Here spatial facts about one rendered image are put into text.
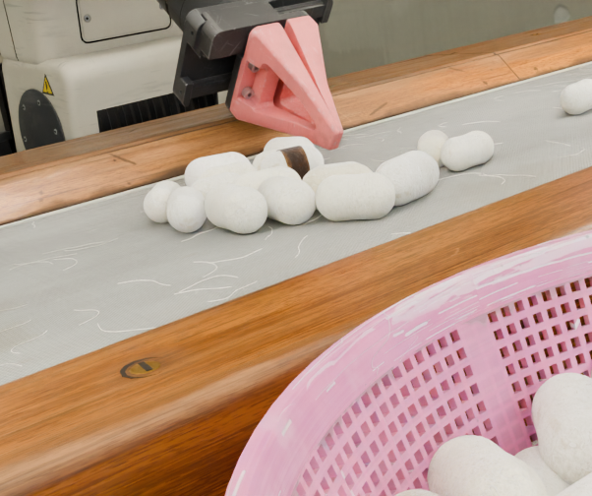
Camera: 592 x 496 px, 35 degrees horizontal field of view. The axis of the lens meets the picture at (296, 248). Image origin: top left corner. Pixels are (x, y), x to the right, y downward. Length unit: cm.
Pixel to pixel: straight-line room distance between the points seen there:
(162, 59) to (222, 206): 68
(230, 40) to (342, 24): 247
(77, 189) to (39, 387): 36
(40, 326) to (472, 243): 17
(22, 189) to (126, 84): 51
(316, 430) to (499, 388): 7
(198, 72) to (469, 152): 20
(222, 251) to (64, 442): 22
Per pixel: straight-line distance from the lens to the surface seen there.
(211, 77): 61
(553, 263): 26
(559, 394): 23
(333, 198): 42
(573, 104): 61
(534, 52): 84
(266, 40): 57
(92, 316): 36
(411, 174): 44
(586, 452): 22
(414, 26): 283
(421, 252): 28
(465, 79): 77
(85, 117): 105
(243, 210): 42
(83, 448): 20
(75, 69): 104
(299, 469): 18
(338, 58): 307
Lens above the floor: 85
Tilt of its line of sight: 16 degrees down
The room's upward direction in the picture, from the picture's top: 9 degrees counter-clockwise
